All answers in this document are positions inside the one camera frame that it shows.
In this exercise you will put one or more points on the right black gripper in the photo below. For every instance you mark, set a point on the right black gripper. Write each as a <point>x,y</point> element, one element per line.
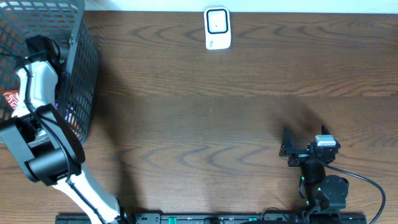
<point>299,155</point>

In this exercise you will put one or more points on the grey plastic mesh basket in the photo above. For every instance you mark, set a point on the grey plastic mesh basket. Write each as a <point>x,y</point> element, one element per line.
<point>61,21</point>

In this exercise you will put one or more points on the white barcode scanner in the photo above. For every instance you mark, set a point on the white barcode scanner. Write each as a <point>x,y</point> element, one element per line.
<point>217,28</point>

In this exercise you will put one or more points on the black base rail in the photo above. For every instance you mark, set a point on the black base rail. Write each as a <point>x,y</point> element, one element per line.
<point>155,218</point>

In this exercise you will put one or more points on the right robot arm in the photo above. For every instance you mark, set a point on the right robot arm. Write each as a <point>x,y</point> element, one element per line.
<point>325,194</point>

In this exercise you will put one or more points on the red orange snack bar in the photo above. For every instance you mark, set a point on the red orange snack bar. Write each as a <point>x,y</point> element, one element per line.
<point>12,98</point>

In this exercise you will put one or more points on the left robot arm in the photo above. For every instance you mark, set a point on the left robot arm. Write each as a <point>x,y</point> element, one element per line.
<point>43,144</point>

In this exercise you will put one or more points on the small orange box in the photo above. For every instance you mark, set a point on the small orange box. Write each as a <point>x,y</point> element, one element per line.
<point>73,121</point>

